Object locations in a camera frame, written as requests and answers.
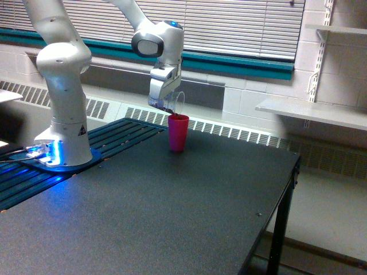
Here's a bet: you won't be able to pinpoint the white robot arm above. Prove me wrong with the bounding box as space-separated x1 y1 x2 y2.
24 1 184 168

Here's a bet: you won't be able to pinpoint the white radiator vent cover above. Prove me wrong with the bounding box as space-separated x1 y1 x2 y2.
0 80 367 180

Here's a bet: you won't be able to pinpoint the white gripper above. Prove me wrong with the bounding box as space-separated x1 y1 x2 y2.
148 62 181 108

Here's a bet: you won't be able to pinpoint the pink plastic cup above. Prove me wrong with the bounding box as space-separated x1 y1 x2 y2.
168 114 189 152

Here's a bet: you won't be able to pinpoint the lower white wall shelf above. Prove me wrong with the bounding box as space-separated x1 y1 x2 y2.
255 97 366 131

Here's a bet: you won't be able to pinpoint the black table leg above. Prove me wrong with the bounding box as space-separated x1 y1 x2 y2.
266 157 301 274

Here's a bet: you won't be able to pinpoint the black slotted mounting rail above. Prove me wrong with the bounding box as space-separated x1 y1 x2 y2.
1 119 167 210

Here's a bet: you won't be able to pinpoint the upper white wall shelf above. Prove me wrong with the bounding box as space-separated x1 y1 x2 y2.
306 24 367 35

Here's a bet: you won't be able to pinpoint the black cables at base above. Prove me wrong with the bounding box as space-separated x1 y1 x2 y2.
0 146 35 164

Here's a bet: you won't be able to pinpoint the clear plastic cup with nuts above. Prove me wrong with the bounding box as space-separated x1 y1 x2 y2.
162 91 185 115

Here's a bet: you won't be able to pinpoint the white shelf bracket rail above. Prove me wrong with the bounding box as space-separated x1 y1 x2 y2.
307 0 334 103

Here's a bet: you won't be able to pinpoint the white wall shelf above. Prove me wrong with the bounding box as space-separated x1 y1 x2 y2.
255 97 366 131
306 24 367 35

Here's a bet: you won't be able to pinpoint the white object at left edge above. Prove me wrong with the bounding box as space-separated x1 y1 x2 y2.
0 89 23 103

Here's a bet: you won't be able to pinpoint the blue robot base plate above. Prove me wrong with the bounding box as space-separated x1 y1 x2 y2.
21 149 101 174

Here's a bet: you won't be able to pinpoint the white window blinds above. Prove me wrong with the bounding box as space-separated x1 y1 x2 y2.
0 0 306 61

